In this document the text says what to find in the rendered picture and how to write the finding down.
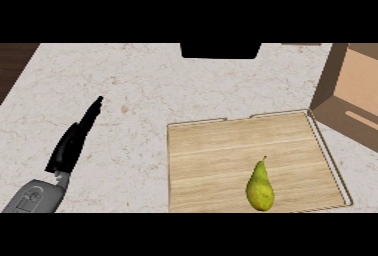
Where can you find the green pear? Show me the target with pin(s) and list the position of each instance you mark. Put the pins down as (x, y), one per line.
(261, 190)

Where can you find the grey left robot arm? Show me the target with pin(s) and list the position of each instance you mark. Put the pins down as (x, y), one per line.
(38, 196)

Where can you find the cardboard box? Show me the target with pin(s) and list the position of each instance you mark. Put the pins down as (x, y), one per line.
(352, 96)

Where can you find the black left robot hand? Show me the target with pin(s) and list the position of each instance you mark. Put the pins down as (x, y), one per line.
(75, 141)

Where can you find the black appliance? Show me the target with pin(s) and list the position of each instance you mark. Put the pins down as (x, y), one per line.
(221, 50)

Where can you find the wooden tray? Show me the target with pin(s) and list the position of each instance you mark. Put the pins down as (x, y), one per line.
(246, 163)

